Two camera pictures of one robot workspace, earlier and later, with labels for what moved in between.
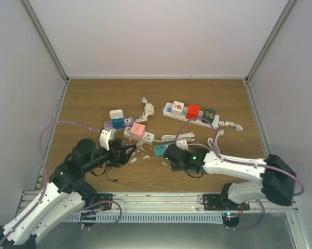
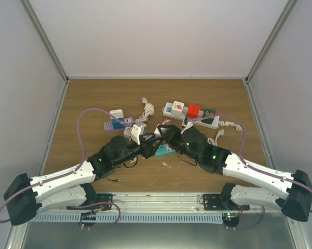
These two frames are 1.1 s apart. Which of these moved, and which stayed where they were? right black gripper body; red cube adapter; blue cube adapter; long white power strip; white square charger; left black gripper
Moved: right black gripper body; left black gripper
Stayed: blue cube adapter; white square charger; red cube adapter; long white power strip
